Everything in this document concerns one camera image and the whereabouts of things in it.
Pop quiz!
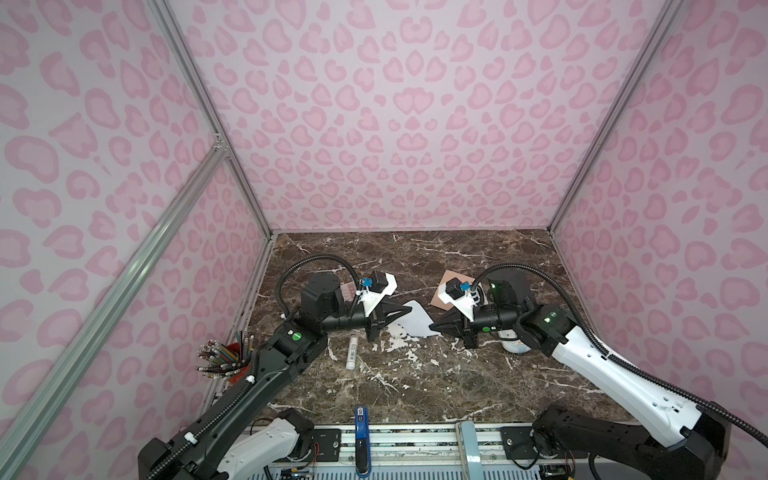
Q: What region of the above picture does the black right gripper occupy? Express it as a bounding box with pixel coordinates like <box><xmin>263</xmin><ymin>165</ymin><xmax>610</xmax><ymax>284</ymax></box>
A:
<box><xmin>428</xmin><ymin>303</ymin><xmax>519</xmax><ymax>350</ymax></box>

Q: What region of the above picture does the white letter paper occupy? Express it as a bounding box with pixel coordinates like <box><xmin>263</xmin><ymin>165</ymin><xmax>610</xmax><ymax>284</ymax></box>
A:
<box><xmin>387</xmin><ymin>300</ymin><xmax>439</xmax><ymax>340</ymax></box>

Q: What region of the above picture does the peach pink envelope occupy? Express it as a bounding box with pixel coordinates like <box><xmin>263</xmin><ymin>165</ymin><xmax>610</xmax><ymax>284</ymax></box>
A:
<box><xmin>433</xmin><ymin>269</ymin><xmax>481</xmax><ymax>312</ymax></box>

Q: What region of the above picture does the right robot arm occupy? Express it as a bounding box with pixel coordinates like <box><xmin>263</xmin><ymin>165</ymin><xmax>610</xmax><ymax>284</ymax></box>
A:
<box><xmin>430</xmin><ymin>262</ymin><xmax>767</xmax><ymax>479</ymax></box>

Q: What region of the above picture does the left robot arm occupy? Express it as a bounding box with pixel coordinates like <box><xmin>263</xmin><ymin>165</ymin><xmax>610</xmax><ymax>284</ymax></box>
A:
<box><xmin>138</xmin><ymin>253</ymin><xmax>412</xmax><ymax>479</ymax></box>

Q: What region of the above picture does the pink desk calculator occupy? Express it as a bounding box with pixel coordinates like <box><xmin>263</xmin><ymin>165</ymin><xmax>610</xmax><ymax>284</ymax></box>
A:
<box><xmin>340</xmin><ymin>282</ymin><xmax>357</xmax><ymax>303</ymax></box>

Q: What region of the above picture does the white round clock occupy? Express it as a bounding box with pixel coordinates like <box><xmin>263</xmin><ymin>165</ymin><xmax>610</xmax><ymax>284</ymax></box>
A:
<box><xmin>498</xmin><ymin>330</ymin><xmax>530</xmax><ymax>355</ymax></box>

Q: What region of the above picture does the white glue stick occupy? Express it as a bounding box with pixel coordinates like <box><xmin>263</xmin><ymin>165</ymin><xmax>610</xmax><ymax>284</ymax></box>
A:
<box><xmin>345</xmin><ymin>335</ymin><xmax>359</xmax><ymax>371</ymax></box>

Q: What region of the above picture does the red pencil holder cup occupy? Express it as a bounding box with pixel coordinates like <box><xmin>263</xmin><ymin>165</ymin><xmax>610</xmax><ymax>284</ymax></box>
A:
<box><xmin>227</xmin><ymin>341</ymin><xmax>256</xmax><ymax>385</ymax></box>

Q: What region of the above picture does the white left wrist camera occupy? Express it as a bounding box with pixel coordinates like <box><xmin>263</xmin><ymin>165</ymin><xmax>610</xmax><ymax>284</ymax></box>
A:
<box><xmin>357</xmin><ymin>271</ymin><xmax>397</xmax><ymax>317</ymax></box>

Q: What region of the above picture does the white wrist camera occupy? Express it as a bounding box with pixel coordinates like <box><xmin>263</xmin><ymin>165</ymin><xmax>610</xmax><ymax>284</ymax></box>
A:
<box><xmin>437</xmin><ymin>278</ymin><xmax>481</xmax><ymax>321</ymax></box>
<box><xmin>357</xmin><ymin>271</ymin><xmax>397</xmax><ymax>317</ymax></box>

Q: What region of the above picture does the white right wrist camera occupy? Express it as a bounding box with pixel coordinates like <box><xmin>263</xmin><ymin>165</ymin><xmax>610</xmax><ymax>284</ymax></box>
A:
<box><xmin>437</xmin><ymin>278</ymin><xmax>481</xmax><ymax>321</ymax></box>

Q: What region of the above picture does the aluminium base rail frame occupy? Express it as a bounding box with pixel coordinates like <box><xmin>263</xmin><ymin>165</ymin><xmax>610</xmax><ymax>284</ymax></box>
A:
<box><xmin>160</xmin><ymin>421</ymin><xmax>691</xmax><ymax>480</ymax></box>

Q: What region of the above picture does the blue black tool on rail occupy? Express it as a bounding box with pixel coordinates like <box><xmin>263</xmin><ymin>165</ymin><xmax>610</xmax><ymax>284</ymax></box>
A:
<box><xmin>354</xmin><ymin>405</ymin><xmax>372</xmax><ymax>478</ymax></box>

